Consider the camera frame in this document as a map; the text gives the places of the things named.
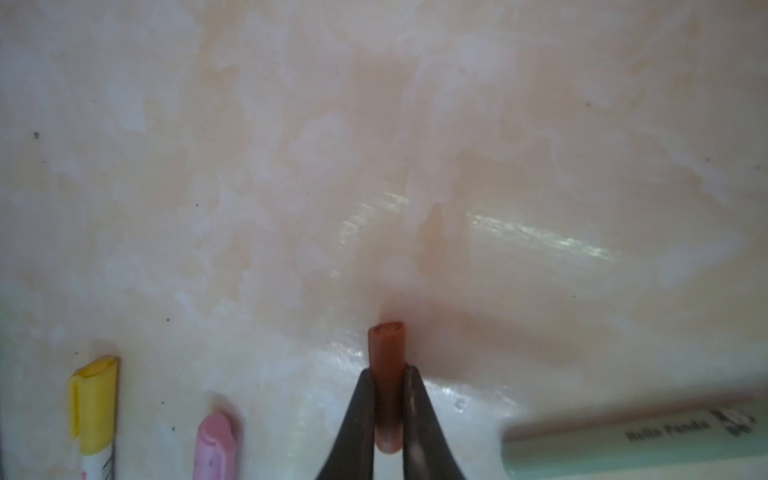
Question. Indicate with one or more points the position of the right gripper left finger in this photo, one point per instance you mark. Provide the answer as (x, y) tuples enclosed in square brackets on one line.
[(352, 454)]

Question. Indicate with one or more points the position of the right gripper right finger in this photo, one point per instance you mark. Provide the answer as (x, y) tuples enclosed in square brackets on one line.
[(426, 454)]

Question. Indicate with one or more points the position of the brown pen cap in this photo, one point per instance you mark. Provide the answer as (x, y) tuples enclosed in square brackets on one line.
[(386, 352)]

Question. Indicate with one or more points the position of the pink pen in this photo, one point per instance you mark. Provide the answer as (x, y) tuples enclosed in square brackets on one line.
[(215, 449)]

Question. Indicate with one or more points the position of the yellow-tipped white pen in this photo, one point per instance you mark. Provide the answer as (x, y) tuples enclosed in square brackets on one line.
[(92, 406)]

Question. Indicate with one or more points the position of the grey-green pen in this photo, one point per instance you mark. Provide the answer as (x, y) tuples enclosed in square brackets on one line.
[(712, 433)]

